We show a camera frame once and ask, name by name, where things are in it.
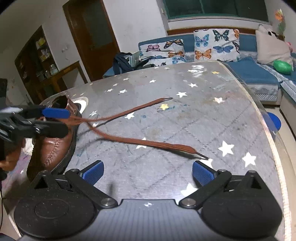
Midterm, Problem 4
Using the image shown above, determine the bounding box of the brown leather shoe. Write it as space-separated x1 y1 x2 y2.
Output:
26 95 83 181

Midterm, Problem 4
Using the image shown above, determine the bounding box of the brown shoelace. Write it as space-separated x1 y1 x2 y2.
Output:
38 97 209 160

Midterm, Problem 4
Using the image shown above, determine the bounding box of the person left hand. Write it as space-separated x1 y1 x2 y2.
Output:
1 138 26 172

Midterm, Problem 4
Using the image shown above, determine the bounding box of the dark wooden shelf cabinet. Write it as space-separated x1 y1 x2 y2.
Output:
15 27 57 104

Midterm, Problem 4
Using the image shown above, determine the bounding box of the dark blue bag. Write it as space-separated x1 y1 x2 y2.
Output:
112 52 137 75

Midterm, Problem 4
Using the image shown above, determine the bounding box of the brown wooden door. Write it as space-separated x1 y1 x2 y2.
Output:
63 0 120 81

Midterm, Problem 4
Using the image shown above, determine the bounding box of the blue round stool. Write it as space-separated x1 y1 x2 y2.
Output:
268 112 281 131

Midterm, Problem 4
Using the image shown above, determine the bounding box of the blue sofa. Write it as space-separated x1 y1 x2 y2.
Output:
102 32 296 107

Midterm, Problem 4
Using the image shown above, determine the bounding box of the butterfly pillow left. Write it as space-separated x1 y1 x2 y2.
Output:
138 39 187 67

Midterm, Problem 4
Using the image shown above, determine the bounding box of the butterfly pillow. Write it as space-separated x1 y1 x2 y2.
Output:
138 39 187 67
193 29 240 62

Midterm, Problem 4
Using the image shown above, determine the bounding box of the butterfly pillow right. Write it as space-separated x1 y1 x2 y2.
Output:
193 29 240 62

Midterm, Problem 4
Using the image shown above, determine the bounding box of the green ball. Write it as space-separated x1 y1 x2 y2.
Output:
273 60 292 75

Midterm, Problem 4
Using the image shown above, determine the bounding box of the beige cushion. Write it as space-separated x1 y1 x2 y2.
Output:
255 25 293 69

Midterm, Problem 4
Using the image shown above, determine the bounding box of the green framed window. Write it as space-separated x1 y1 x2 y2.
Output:
163 0 268 22

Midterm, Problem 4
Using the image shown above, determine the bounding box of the colourful flower toy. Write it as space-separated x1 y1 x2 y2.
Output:
275 9 285 35

